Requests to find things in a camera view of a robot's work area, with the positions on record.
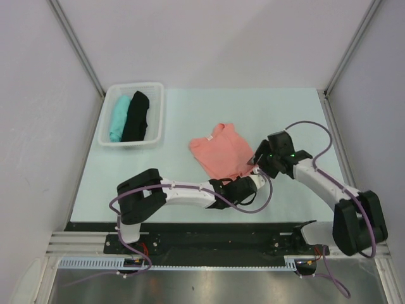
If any salmon pink polo shirt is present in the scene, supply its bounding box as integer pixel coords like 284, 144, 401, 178
189, 123, 254, 180

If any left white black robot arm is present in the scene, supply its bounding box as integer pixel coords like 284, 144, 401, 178
116, 168, 266, 253

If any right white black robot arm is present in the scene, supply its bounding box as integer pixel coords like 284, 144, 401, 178
249, 139, 388, 258

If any rolled black t shirt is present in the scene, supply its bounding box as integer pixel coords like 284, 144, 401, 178
121, 91, 149, 142

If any white plastic basket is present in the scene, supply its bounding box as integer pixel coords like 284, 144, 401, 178
97, 82, 165, 148

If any rolled teal t shirt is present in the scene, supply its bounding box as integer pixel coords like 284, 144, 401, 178
109, 95, 131, 143

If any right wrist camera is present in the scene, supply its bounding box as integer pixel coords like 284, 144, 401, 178
268, 130, 296, 160

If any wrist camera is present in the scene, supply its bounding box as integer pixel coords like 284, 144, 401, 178
249, 168, 266, 191
268, 130, 296, 160

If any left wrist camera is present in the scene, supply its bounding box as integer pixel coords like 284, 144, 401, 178
249, 168, 266, 191

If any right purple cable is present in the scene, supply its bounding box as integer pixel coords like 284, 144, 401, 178
283, 120, 378, 298

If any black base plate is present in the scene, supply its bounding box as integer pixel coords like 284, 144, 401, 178
65, 222, 325, 265

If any right aluminium corner post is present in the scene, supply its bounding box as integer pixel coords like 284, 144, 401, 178
323, 0, 383, 96

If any aluminium corner post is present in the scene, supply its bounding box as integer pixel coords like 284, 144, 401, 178
47, 0, 106, 99
323, 0, 383, 96

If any white slotted cable duct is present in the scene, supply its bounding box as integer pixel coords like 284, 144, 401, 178
58, 256, 297, 272

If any left aluminium corner post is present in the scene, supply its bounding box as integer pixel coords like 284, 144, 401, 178
47, 0, 106, 99

